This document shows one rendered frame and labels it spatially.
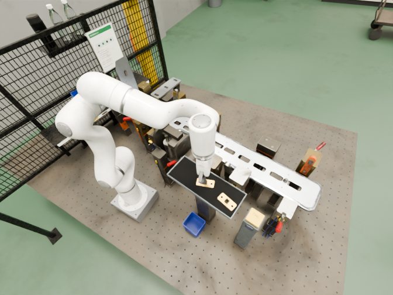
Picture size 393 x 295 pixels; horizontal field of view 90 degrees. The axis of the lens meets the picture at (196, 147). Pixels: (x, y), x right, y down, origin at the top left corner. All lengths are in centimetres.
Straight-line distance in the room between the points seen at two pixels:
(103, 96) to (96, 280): 184
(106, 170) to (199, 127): 56
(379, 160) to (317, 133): 125
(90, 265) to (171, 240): 111
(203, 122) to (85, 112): 42
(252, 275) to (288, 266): 21
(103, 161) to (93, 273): 145
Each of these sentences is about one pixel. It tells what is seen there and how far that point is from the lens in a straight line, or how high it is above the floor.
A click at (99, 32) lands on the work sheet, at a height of 142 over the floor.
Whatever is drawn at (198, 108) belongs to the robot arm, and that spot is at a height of 155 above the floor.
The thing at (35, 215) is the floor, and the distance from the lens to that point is 282.
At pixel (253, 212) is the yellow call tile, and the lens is 91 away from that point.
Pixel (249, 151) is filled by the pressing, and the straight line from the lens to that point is 125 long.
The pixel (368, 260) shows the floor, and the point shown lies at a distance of 242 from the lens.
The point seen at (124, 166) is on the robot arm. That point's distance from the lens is 107.
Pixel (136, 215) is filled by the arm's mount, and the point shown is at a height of 79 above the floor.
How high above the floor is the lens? 200
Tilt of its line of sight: 53 degrees down
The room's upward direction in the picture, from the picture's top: 6 degrees counter-clockwise
